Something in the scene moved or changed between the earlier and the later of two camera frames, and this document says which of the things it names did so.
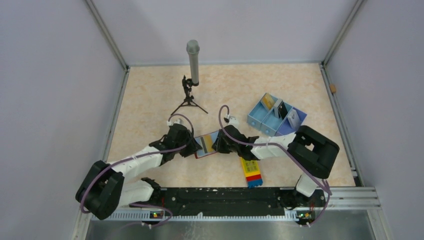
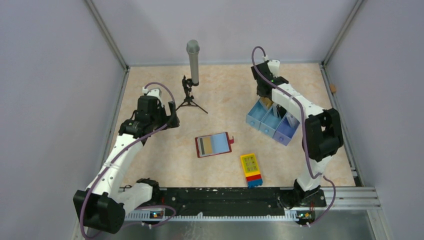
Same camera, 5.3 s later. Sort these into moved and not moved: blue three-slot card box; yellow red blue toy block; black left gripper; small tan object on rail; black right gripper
Moved: black right gripper; black left gripper
Not moved: blue three-slot card box; yellow red blue toy block; small tan object on rail
